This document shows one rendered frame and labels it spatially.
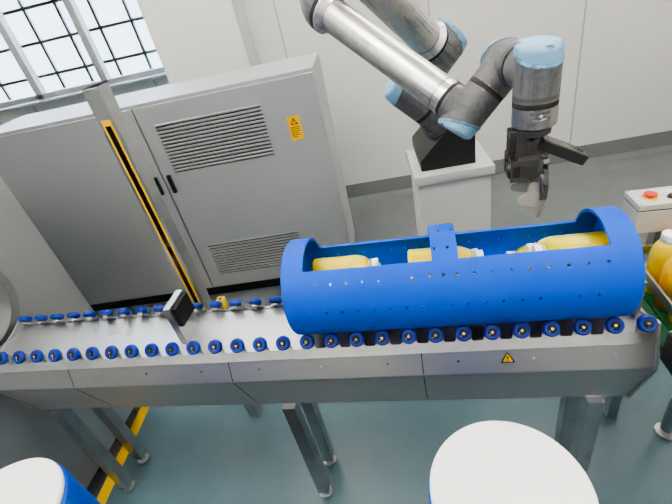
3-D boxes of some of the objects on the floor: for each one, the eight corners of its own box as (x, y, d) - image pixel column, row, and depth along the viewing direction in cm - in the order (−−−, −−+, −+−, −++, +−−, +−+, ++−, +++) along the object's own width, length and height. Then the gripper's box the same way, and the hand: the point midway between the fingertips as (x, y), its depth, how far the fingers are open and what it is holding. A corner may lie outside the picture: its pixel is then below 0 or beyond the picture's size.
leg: (324, 454, 197) (291, 365, 163) (336, 454, 196) (305, 365, 162) (323, 466, 193) (288, 377, 158) (335, 466, 191) (302, 377, 157)
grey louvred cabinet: (120, 275, 376) (23, 115, 297) (356, 239, 347) (318, 51, 268) (89, 316, 331) (-35, 141, 252) (357, 279, 303) (311, 68, 224)
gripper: (502, 120, 96) (500, 201, 108) (515, 139, 86) (511, 226, 98) (543, 114, 95) (536, 197, 106) (560, 133, 84) (550, 222, 96)
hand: (537, 205), depth 101 cm, fingers open, 5 cm apart
